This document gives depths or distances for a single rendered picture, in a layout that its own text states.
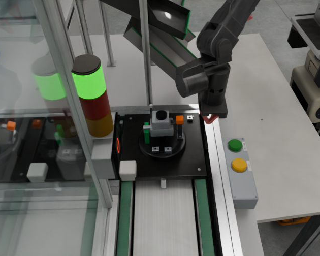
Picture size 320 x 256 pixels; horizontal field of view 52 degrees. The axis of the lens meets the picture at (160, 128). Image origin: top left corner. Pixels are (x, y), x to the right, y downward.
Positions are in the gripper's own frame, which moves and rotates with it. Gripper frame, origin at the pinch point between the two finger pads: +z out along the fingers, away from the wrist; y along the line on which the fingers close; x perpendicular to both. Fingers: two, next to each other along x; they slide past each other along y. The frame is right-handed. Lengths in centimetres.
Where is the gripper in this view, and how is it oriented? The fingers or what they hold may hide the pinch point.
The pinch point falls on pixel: (208, 121)
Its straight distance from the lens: 91.9
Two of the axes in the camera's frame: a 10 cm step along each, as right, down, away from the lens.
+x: 10.0, -0.1, 0.1
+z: 0.0, 6.4, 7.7
